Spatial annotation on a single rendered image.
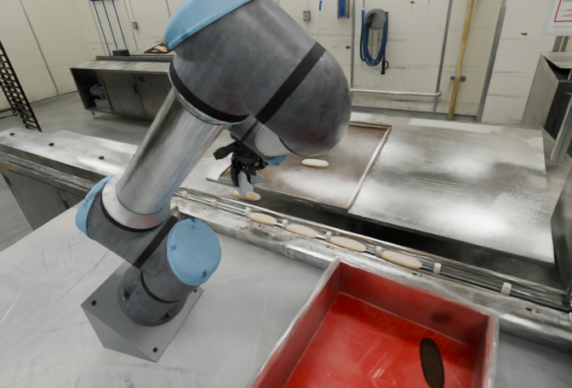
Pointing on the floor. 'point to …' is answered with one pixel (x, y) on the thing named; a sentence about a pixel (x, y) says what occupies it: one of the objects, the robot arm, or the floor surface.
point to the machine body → (49, 184)
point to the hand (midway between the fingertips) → (245, 191)
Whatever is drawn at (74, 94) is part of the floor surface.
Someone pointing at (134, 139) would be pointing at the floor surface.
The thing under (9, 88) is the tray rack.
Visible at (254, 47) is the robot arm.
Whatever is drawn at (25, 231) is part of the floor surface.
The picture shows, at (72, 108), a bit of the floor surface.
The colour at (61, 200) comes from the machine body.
